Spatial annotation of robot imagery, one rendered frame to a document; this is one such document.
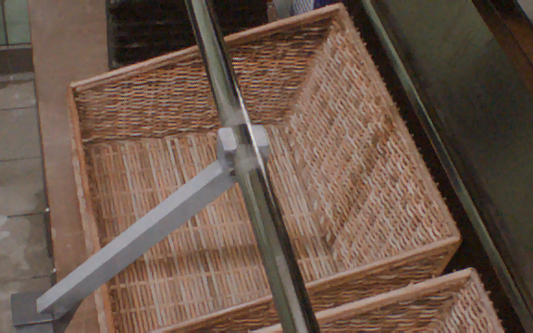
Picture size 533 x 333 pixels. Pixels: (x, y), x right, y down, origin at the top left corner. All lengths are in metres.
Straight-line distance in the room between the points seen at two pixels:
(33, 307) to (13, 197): 1.47
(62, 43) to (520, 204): 1.12
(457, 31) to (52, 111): 0.83
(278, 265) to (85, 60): 1.22
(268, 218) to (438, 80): 0.57
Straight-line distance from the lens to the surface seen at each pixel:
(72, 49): 2.06
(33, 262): 2.43
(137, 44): 1.83
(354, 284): 1.38
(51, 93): 1.95
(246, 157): 0.95
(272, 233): 0.89
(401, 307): 1.34
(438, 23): 1.44
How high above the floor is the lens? 1.83
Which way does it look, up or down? 44 degrees down
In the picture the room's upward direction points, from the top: 6 degrees clockwise
